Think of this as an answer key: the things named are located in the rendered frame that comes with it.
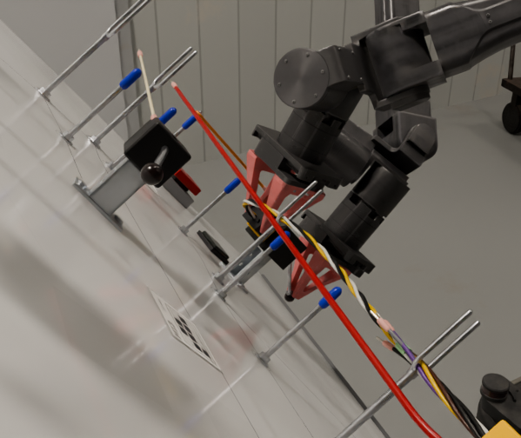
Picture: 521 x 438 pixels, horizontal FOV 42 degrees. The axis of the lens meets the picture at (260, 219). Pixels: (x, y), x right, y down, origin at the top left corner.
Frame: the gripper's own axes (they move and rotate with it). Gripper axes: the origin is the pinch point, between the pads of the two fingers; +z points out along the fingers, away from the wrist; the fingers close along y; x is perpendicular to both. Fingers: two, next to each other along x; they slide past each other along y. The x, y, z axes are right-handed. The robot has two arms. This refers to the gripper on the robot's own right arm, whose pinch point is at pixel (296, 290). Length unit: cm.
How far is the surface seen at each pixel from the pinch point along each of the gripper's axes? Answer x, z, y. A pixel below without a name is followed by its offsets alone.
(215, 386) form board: -43, -3, 32
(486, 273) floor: 192, -17, -73
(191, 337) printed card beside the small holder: -42, -3, 27
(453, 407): -28.3, -9.4, 36.2
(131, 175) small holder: -43.9, -7.3, 15.4
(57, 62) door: 74, 29, -234
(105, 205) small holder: -44.2, -4.7, 15.5
